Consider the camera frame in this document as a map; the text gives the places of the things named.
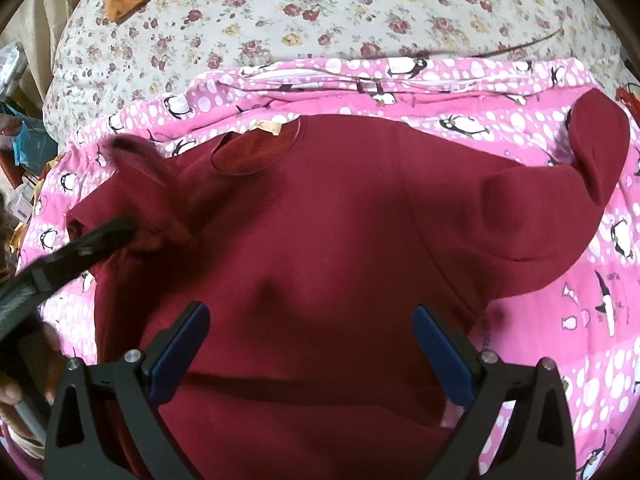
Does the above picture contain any pink penguin print blanket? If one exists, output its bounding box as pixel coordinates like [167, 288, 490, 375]
[10, 56, 640, 480]

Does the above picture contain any floral bedsheet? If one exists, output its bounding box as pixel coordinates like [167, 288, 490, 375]
[42, 0, 626, 136]

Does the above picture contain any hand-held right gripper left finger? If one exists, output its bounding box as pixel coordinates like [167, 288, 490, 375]
[44, 301, 211, 480]

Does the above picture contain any beige curtain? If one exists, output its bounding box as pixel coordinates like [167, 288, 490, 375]
[15, 0, 108, 106]

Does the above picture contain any red yellow cloth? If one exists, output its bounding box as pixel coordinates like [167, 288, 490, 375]
[616, 85, 640, 116]

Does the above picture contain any person's left hand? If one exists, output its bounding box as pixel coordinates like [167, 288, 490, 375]
[0, 320, 67, 461]

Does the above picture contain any maroon sweater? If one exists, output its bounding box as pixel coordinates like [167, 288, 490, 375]
[65, 87, 632, 480]

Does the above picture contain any blue plastic bag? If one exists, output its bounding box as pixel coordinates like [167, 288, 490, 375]
[0, 102, 46, 166]

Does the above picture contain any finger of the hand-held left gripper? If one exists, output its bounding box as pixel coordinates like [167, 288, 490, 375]
[27, 216, 143, 288]

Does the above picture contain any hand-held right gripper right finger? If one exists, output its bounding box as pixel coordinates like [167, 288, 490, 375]
[411, 304, 576, 480]

